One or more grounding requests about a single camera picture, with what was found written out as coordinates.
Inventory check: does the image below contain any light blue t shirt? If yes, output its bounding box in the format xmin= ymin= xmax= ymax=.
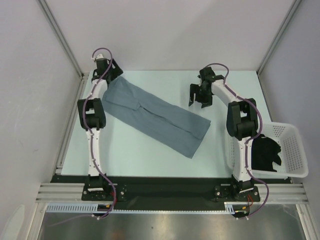
xmin=102 ymin=77 xmax=211 ymax=159

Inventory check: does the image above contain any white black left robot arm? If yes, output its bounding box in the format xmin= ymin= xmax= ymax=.
xmin=77 ymin=54 xmax=123 ymax=201

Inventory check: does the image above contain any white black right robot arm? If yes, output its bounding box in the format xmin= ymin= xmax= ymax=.
xmin=188 ymin=63 xmax=263 ymax=201

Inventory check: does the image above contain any black t shirt in basket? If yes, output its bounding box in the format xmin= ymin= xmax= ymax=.
xmin=251 ymin=134 xmax=282 ymax=172

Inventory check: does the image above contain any white perforated plastic basket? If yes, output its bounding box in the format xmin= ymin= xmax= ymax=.
xmin=224 ymin=122 xmax=309 ymax=182

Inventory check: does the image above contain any left aluminium frame post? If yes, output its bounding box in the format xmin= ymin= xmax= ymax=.
xmin=35 ymin=0 xmax=85 ymax=80

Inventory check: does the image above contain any aluminium frame post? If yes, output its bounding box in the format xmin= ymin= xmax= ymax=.
xmin=256 ymin=0 xmax=303 ymax=78
xmin=35 ymin=0 xmax=85 ymax=80

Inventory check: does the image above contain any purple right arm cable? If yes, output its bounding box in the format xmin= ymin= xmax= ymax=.
xmin=203 ymin=62 xmax=271 ymax=222

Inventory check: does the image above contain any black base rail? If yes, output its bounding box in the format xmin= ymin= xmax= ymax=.
xmin=49 ymin=174 xmax=261 ymax=212

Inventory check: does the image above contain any white slotted cable duct right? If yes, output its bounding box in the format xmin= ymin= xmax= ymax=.
xmin=224 ymin=202 xmax=253 ymax=215

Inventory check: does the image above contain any white slotted cable duct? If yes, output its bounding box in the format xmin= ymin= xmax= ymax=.
xmin=46 ymin=202 xmax=118 ymax=213
xmin=224 ymin=202 xmax=253 ymax=215

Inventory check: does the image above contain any right aluminium frame post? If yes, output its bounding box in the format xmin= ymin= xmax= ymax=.
xmin=256 ymin=0 xmax=303 ymax=78

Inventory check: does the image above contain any aluminium front rail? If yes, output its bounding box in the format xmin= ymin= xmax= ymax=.
xmin=35 ymin=183 xmax=309 ymax=205

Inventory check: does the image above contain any white slotted cable duct left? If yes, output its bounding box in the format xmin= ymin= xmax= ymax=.
xmin=46 ymin=202 xmax=118 ymax=213

